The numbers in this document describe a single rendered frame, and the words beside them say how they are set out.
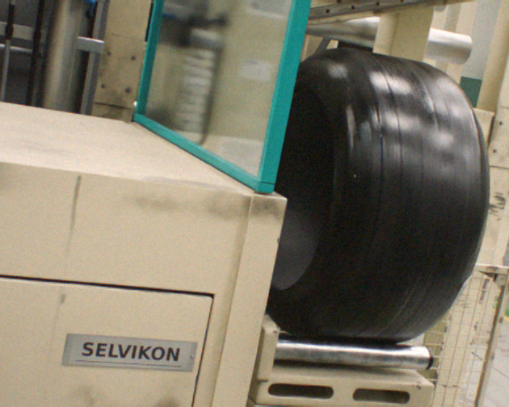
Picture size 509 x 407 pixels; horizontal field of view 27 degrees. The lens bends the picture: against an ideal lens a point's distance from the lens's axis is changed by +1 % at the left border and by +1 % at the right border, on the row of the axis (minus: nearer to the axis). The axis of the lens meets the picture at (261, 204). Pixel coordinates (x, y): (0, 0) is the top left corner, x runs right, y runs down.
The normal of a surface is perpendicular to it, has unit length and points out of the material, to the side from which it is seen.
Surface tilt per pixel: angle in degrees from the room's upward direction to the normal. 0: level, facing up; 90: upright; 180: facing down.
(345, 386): 90
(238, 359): 90
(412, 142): 58
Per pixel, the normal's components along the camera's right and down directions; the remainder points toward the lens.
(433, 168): 0.40, -0.17
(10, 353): 0.36, 0.22
